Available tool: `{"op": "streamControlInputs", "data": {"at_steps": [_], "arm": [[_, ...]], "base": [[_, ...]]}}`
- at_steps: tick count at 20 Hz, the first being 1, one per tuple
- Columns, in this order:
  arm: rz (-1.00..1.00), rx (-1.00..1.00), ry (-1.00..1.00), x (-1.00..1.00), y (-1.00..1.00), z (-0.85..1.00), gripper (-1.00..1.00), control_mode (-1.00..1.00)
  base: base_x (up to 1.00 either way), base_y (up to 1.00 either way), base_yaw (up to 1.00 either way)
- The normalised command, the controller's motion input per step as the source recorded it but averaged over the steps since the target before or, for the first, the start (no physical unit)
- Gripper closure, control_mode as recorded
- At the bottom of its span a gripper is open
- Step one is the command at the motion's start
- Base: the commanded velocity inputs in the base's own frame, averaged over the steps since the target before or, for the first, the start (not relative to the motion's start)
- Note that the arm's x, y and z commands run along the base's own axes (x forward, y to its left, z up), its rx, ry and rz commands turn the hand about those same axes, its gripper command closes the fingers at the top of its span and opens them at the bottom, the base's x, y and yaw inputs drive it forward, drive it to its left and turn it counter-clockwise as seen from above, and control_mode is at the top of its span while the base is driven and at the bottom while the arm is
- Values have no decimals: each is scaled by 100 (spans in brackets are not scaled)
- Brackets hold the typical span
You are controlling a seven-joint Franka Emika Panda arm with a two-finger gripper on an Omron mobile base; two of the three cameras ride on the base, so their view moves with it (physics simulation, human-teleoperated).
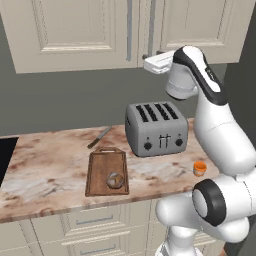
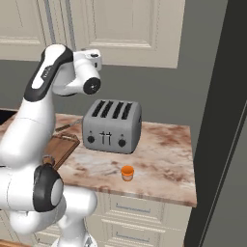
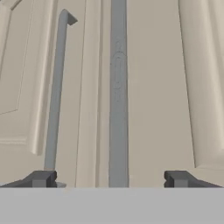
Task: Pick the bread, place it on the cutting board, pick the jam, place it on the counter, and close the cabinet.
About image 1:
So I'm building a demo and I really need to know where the round brown bread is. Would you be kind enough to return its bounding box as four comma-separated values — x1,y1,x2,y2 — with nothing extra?
105,171,125,191

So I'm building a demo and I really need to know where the cream drawer front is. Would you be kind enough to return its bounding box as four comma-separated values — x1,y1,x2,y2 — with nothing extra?
59,203,132,236
61,230,134,256

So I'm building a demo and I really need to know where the long grey cabinet handle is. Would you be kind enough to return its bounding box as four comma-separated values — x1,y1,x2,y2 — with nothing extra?
125,0,134,62
147,0,157,58

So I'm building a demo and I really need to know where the black hob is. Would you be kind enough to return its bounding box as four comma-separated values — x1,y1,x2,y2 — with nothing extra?
0,136,20,188

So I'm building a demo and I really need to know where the orange jam jar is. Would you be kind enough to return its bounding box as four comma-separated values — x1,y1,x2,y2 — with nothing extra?
192,160,208,178

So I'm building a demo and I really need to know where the brown wooden cutting board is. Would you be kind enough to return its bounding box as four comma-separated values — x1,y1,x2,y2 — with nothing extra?
84,146,131,198

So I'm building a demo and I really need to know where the wide cream wall cabinet door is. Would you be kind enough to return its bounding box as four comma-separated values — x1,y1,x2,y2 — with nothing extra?
0,0,141,75

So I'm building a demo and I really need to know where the knife with brown handle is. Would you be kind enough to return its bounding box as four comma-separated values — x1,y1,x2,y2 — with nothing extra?
86,125,113,150

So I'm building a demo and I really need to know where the grey four-slot toaster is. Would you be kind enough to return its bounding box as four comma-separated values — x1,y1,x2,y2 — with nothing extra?
124,101,190,158

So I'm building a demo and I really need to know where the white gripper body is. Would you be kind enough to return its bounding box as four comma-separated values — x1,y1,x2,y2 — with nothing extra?
143,50,175,75

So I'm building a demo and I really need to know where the grey drawer handle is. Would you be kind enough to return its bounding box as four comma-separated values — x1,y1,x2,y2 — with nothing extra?
75,215,115,226
79,244,117,256

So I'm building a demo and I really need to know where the narrow cream wall cabinet door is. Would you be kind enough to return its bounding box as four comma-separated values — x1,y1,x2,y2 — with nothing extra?
137,0,256,69

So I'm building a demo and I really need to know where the cream base cabinet door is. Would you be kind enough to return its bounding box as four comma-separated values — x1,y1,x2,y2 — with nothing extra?
0,219,44,256

